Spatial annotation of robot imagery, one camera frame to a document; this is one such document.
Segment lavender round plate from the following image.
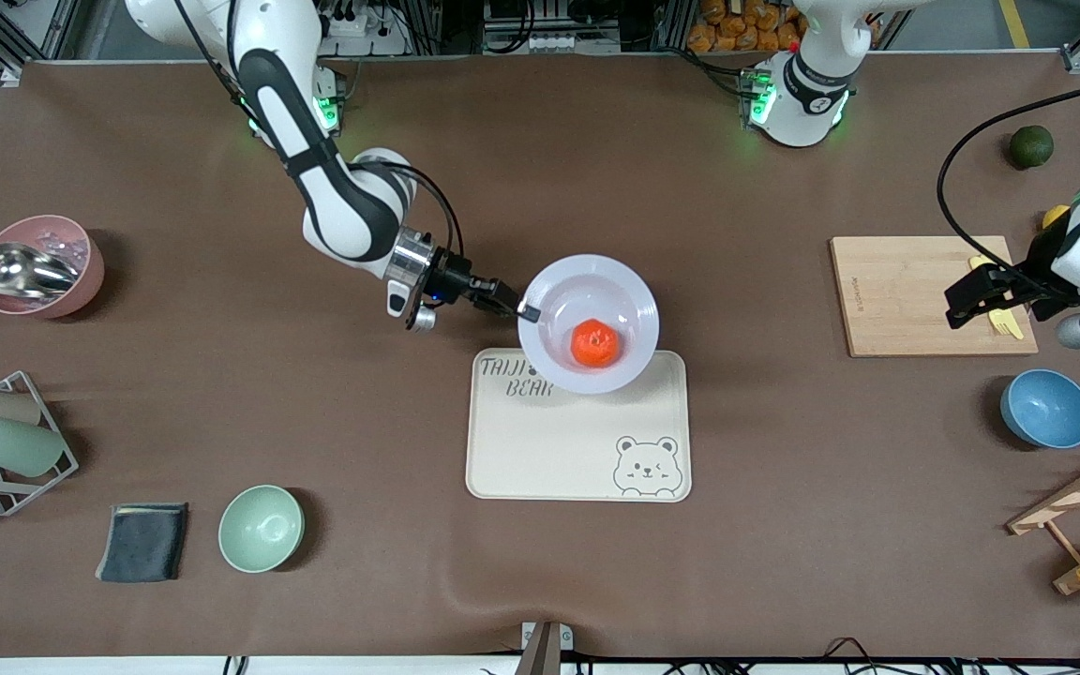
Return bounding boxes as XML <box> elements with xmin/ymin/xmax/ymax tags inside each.
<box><xmin>517</xmin><ymin>254</ymin><xmax>661</xmax><ymax>395</ymax></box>

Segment orange mandarin fruit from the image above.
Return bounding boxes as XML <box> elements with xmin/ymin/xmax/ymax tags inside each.
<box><xmin>570</xmin><ymin>319</ymin><xmax>621</xmax><ymax>368</ymax></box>

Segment yellow plastic fork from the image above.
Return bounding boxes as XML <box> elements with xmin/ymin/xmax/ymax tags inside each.
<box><xmin>969</xmin><ymin>255</ymin><xmax>1015</xmax><ymax>337</ymax></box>
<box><xmin>981</xmin><ymin>252</ymin><xmax>1026</xmax><ymax>341</ymax></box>

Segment wooden cutting board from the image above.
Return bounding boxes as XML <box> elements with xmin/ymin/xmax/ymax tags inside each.
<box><xmin>830</xmin><ymin>235</ymin><xmax>1040</xmax><ymax>358</ymax></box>

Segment blue bowl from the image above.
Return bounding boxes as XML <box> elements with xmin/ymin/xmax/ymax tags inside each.
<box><xmin>1000</xmin><ymin>368</ymin><xmax>1080</xmax><ymax>450</ymax></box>

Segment dark green avocado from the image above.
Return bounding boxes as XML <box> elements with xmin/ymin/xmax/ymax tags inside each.
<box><xmin>1009</xmin><ymin>125</ymin><xmax>1056</xmax><ymax>172</ymax></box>

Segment cream bear print tray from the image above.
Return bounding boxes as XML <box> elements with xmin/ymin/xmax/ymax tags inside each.
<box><xmin>465</xmin><ymin>349</ymin><xmax>693</xmax><ymax>503</ymax></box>

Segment wooden cup stand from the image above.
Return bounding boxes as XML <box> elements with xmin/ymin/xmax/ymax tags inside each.
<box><xmin>1006</xmin><ymin>441</ymin><xmax>1080</xmax><ymax>596</ymax></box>

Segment white power strip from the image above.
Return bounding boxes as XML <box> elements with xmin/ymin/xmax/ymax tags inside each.
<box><xmin>315</xmin><ymin>0</ymin><xmax>410</xmax><ymax>57</ymax></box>

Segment white socket block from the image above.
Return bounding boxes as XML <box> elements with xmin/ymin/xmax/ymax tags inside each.
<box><xmin>529</xmin><ymin>33</ymin><xmax>622</xmax><ymax>54</ymax></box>

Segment green bowl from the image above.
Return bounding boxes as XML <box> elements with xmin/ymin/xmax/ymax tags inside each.
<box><xmin>217</xmin><ymin>484</ymin><xmax>305</xmax><ymax>574</ymax></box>

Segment bag of oranges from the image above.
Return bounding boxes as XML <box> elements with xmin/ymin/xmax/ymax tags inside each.
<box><xmin>687</xmin><ymin>0</ymin><xmax>808</xmax><ymax>54</ymax></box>

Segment pink bowl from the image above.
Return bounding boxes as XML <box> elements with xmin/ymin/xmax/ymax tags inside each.
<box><xmin>0</xmin><ymin>215</ymin><xmax>106</xmax><ymax>320</ymax></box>

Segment grey folded cloth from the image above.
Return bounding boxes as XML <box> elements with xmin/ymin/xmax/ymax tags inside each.
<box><xmin>95</xmin><ymin>502</ymin><xmax>190</xmax><ymax>584</ymax></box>

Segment metal scoop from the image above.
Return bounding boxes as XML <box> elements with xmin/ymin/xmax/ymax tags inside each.
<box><xmin>0</xmin><ymin>242</ymin><xmax>82</xmax><ymax>302</ymax></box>

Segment green cup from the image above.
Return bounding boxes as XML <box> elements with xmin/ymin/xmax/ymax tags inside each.
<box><xmin>0</xmin><ymin>415</ymin><xmax>66</xmax><ymax>477</ymax></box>

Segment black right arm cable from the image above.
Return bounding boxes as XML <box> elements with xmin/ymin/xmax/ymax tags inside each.
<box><xmin>379</xmin><ymin>160</ymin><xmax>463</xmax><ymax>275</ymax></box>

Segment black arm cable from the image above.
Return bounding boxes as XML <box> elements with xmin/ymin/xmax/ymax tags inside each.
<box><xmin>379</xmin><ymin>160</ymin><xmax>463</xmax><ymax>275</ymax></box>
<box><xmin>936</xmin><ymin>84</ymin><xmax>1080</xmax><ymax>293</ymax></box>

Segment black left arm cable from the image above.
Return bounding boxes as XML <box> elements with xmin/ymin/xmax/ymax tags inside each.
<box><xmin>936</xmin><ymin>84</ymin><xmax>1080</xmax><ymax>293</ymax></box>

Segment metal camera bracket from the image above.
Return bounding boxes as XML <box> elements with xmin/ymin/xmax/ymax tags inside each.
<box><xmin>514</xmin><ymin>621</ymin><xmax>575</xmax><ymax>675</ymax></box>

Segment grey wire cup rack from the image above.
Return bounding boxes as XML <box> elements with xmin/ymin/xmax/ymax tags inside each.
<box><xmin>0</xmin><ymin>370</ymin><xmax>80</xmax><ymax>518</ymax></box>

